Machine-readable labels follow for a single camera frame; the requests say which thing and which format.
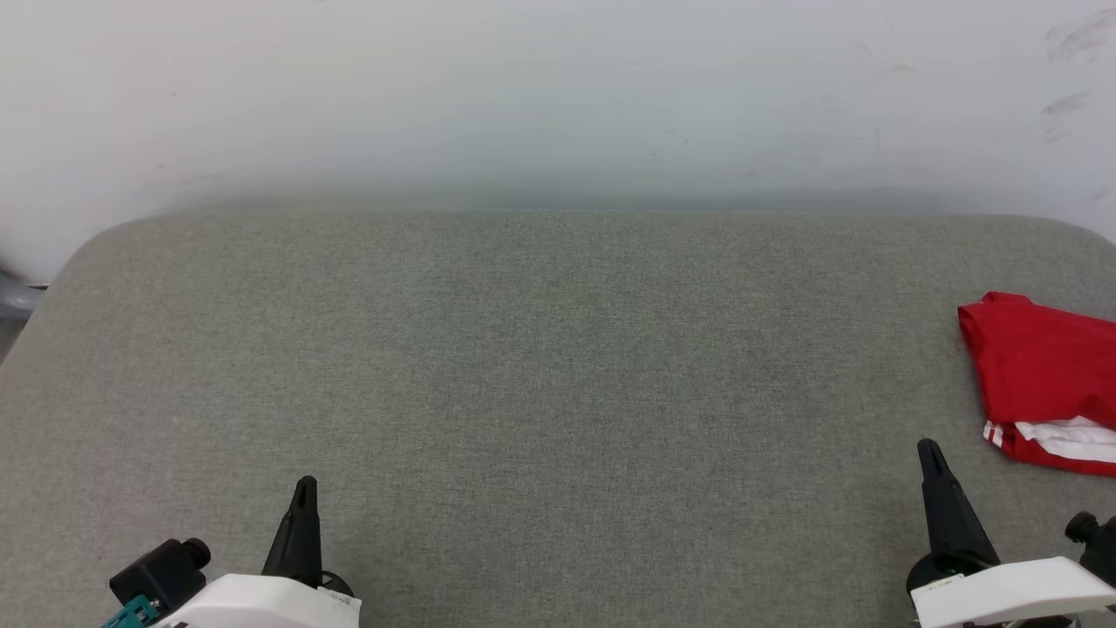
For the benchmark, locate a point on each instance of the teal left camera connector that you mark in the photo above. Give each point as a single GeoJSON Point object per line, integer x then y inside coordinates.
{"type": "Point", "coordinates": [131, 613]}

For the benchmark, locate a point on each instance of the red and white garment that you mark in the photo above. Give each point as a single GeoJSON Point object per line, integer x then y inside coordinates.
{"type": "Point", "coordinates": [1037, 366]}

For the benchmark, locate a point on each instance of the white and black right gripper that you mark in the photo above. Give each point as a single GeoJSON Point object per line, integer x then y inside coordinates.
{"type": "Point", "coordinates": [1011, 593]}

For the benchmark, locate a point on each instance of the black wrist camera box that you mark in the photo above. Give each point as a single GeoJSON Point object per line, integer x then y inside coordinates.
{"type": "Point", "coordinates": [157, 571]}
{"type": "Point", "coordinates": [1100, 545]}

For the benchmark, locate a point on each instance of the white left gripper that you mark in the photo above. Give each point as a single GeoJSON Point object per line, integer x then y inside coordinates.
{"type": "Point", "coordinates": [261, 606]}

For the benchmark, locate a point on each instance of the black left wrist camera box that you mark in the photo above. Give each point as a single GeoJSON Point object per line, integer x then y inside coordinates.
{"type": "Point", "coordinates": [157, 571]}

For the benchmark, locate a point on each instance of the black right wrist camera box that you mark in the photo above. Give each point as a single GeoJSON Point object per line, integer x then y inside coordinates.
{"type": "Point", "coordinates": [1100, 545]}

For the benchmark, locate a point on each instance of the grey pipe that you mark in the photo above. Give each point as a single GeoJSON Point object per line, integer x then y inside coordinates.
{"type": "Point", "coordinates": [13, 298]}

